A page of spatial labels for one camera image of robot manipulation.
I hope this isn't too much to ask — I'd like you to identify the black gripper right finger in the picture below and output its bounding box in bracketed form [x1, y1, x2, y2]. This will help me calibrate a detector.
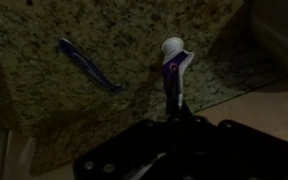
[178, 100, 194, 122]

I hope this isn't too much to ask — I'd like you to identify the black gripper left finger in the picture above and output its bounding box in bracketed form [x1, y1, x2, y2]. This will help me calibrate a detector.
[165, 94, 179, 122]

